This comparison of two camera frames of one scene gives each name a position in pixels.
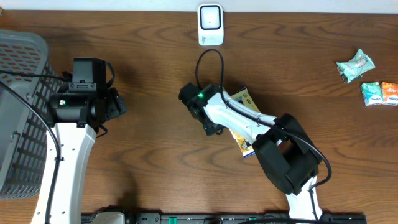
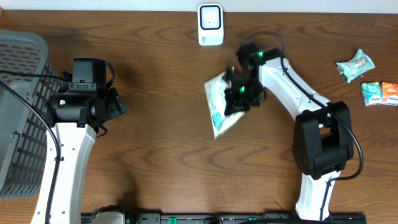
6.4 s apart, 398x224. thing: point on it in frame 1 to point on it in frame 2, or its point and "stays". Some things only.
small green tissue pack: x=372 y=93 stays
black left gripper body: x=116 y=101 stays
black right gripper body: x=209 y=127 to x=242 y=93
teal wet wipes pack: x=355 y=66 stays
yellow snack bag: x=245 y=147 to x=215 y=88
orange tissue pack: x=390 y=93 stays
